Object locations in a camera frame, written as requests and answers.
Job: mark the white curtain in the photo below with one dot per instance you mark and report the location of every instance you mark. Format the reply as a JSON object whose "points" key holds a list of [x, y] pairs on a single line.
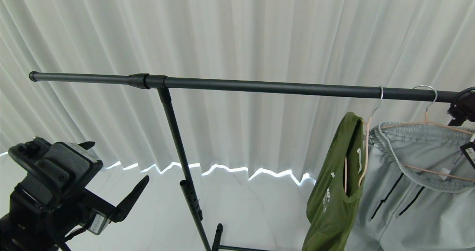
{"points": [[222, 32]]}

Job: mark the black clothes rack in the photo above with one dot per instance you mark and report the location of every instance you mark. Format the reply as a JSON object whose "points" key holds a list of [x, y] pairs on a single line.
{"points": [[259, 87]]}

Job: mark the pink clothes hanger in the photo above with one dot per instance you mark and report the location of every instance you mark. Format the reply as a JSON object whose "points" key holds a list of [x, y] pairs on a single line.
{"points": [[430, 123], [365, 162]]}

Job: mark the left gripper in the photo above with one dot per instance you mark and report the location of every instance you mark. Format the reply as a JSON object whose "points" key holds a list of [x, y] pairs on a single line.
{"points": [[48, 225]]}

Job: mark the pale grey shorts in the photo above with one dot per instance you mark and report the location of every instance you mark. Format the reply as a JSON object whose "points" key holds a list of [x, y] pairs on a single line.
{"points": [[426, 206]]}

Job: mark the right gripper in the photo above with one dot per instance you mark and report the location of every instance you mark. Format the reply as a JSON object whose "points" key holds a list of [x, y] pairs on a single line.
{"points": [[469, 154]]}

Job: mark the green long-sleeved shirt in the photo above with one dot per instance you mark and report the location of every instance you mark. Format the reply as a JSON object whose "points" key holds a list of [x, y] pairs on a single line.
{"points": [[334, 191]]}

